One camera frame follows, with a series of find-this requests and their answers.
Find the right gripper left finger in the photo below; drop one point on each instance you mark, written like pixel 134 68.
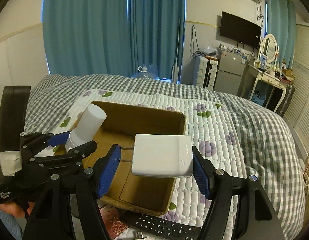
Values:
pixel 106 168

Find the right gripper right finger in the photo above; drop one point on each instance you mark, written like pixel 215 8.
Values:
pixel 199 173

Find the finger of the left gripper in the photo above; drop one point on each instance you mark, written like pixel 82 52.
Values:
pixel 75 154
pixel 57 139

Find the white bottle red cap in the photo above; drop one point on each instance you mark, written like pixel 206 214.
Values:
pixel 90 122

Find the white power adapter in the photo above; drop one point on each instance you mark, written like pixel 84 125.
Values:
pixel 161 156

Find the black tv remote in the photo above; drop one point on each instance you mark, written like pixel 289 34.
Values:
pixel 160 227

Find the red patterned card box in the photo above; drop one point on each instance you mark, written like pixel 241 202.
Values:
pixel 112 221

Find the person hand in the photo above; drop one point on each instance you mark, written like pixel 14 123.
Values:
pixel 13 209

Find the white floral quilted mat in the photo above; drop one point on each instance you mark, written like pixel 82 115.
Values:
pixel 207 123

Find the brown cardboard box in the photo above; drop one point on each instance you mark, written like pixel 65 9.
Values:
pixel 150 195

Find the grey checkered bedspread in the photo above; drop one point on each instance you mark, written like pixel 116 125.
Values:
pixel 265 139

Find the dark striped suitcase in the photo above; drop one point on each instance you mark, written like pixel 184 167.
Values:
pixel 290 90

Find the clear water jug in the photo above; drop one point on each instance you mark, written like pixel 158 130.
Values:
pixel 146 71

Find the white mop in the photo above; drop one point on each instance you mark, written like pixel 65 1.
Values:
pixel 174 76

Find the white suitcase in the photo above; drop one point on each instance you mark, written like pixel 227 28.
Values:
pixel 205 71

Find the white dressing table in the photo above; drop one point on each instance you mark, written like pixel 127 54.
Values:
pixel 266 78

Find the silver small refrigerator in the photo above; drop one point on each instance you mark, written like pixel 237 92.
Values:
pixel 231 68

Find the white louvred wardrobe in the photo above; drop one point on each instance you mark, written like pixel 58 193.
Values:
pixel 297 114

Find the teal window curtain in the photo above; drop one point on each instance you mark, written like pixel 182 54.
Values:
pixel 112 36

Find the white oval mirror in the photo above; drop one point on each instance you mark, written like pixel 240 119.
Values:
pixel 269 48

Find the teal side curtain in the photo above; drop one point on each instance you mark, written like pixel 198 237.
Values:
pixel 281 23

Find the black phone on mount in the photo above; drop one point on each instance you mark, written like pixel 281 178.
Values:
pixel 12 116

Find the black wall television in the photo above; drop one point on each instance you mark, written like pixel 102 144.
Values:
pixel 240 30

